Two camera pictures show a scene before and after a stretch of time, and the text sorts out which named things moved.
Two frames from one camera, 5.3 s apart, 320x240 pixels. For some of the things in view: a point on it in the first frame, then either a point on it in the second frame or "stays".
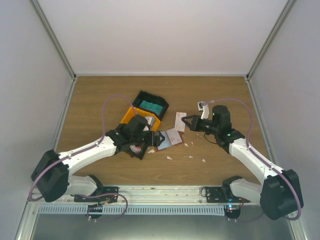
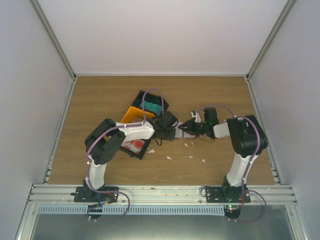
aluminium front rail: [143, 196] stays
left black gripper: [151, 142] to [171, 136]
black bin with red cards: [137, 150] stays
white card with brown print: [180, 125] to [182, 133]
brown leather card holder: [166, 143] to [180, 133]
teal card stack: [152, 107] stays
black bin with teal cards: [151, 102] stays
